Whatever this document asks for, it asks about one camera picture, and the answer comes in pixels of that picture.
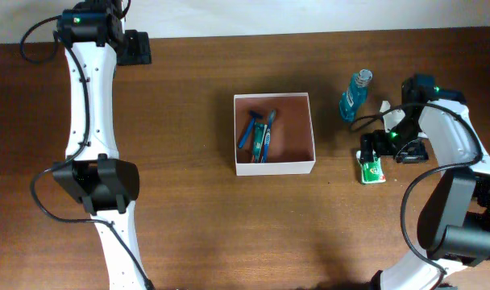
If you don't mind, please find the blue disposable razor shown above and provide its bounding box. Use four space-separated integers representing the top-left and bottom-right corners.
238 110 263 149

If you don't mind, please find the white open cardboard box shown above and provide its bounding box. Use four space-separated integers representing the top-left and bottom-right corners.
233 93 316 176

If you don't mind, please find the blue mouthwash bottle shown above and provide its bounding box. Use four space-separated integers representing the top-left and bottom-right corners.
338 69 373 122

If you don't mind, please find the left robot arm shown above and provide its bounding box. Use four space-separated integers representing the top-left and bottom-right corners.
52 1 154 289

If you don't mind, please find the green white toothpaste tube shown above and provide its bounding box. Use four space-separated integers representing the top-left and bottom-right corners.
251 122 268 163

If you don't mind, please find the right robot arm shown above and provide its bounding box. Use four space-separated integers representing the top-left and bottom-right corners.
356 74 490 289

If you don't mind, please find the green white soap packet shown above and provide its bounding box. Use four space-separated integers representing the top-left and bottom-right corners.
355 151 386 184

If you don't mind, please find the blue white toothbrush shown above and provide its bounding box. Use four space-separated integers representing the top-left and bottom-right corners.
260 109 276 163

